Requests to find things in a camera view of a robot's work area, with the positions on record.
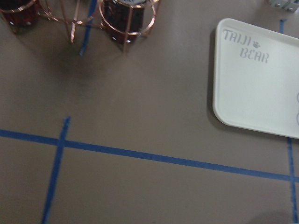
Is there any water bottle front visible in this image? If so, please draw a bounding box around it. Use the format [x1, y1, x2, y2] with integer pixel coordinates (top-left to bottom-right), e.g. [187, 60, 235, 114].
[101, 0, 147, 44]

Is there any water bottle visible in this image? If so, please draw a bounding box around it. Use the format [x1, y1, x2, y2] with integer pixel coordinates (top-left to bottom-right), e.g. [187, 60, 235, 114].
[101, 0, 147, 44]
[0, 0, 38, 27]

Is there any cream bear tray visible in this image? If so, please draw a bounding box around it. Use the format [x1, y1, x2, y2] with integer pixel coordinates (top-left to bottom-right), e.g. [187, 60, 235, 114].
[213, 18, 299, 139]

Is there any water bottle right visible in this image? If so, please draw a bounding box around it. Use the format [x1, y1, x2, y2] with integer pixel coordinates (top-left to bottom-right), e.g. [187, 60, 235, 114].
[0, 0, 38, 27]

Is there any copper wire bottle rack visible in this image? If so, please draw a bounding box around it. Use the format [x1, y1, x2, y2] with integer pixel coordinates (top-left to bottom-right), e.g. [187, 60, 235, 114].
[0, 0, 161, 55]

